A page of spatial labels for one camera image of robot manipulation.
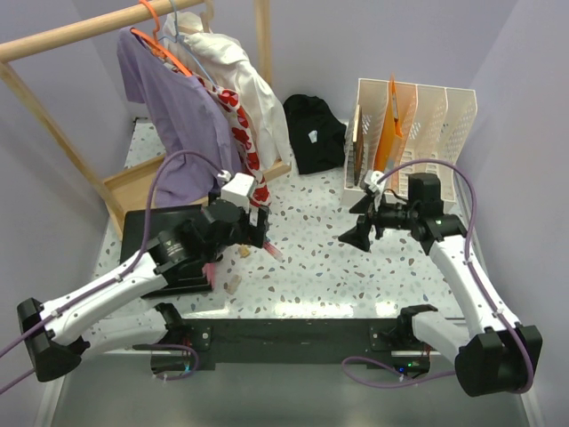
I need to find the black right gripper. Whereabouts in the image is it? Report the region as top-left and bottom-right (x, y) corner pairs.
(339, 191), (418, 252)

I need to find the pink pen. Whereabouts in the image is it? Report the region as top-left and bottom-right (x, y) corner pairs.
(263, 241), (284, 262)

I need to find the pink drawer tray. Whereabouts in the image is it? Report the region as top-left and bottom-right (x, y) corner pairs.
(203, 262), (216, 289)

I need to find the Three Days To See book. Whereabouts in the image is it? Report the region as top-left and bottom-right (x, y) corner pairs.
(347, 104), (365, 187)

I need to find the orange folder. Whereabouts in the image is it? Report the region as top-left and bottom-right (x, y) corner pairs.
(373, 75), (418, 173)

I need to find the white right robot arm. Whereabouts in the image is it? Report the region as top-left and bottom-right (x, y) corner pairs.
(339, 171), (542, 397)

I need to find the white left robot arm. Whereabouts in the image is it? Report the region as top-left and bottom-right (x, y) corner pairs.
(17, 198), (269, 383)

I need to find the beige eraser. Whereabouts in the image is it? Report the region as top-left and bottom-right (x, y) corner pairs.
(224, 275), (242, 294)

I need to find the red white patterned garment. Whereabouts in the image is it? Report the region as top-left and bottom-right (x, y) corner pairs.
(198, 77), (271, 207)

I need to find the black folded garment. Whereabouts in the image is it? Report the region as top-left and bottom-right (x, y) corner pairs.
(284, 94), (346, 174)

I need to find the cream file organizer rack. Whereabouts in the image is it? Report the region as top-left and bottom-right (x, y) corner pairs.
(341, 78), (477, 206)

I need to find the black drawer organizer box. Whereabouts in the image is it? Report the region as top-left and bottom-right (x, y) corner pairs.
(118, 204), (217, 297)

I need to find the wooden clothes rack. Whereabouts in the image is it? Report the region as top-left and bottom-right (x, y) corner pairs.
(0, 0), (293, 242)

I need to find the purple t-shirt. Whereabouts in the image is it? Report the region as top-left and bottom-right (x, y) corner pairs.
(116, 28), (243, 207)

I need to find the white shirt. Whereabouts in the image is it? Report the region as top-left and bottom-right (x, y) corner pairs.
(163, 12), (293, 169)

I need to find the light blue clothes hanger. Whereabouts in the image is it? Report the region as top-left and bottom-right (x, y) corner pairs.
(158, 0), (218, 88)

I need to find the orange clothes hanger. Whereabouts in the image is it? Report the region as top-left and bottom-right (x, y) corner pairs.
(130, 0), (193, 77)

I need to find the wooden clothes hanger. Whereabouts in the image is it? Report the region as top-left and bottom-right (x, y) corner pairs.
(199, 0), (215, 33)

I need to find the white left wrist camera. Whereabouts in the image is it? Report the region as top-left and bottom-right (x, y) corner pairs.
(220, 173), (256, 212)

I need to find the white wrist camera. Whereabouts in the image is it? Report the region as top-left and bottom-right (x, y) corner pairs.
(360, 170), (387, 197)
(220, 173), (256, 212)

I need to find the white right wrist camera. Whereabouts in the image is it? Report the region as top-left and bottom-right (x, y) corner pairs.
(360, 170), (387, 197)

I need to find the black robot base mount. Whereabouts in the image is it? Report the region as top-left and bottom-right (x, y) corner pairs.
(150, 303), (431, 378)

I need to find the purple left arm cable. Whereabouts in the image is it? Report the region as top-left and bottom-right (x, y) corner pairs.
(0, 149), (230, 397)

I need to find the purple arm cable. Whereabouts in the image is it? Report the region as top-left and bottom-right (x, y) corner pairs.
(341, 158), (534, 395)
(0, 149), (230, 397)

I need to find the aluminium rail frame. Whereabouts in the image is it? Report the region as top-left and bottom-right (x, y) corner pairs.
(449, 282), (518, 348)

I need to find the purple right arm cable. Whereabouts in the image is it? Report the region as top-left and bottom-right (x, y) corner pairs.
(341, 158), (534, 395)

